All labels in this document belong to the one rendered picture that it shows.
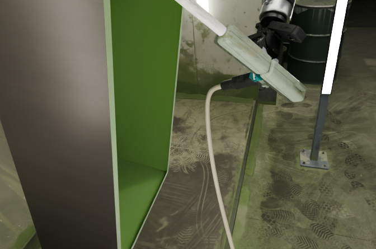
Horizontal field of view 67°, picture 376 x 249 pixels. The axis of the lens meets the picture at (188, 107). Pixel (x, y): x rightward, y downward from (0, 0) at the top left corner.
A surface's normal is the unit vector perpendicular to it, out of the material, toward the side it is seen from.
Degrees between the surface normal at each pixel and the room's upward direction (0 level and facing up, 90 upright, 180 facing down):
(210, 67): 90
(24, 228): 57
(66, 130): 90
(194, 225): 0
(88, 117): 90
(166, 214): 0
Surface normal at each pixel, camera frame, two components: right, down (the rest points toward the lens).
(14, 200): 0.75, -0.40
